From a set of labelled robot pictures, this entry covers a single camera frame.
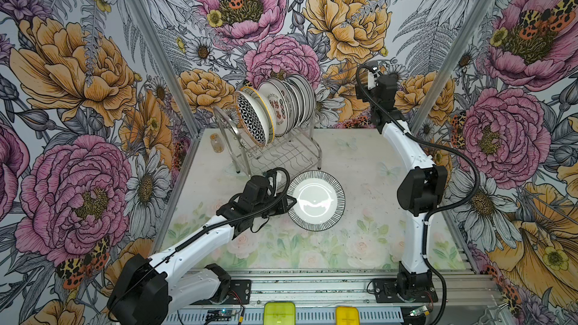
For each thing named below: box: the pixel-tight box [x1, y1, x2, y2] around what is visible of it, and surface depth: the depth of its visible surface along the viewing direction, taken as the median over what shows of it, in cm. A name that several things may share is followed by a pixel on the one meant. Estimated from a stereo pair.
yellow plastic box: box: [334, 306, 361, 325], surface depth 71 cm
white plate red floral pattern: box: [257, 80, 290, 138], surface depth 79 cm
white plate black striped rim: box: [287, 170, 347, 232], surface depth 80 cm
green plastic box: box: [263, 301, 296, 325], surface depth 71 cm
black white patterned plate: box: [234, 90, 270, 148], surface depth 81 cm
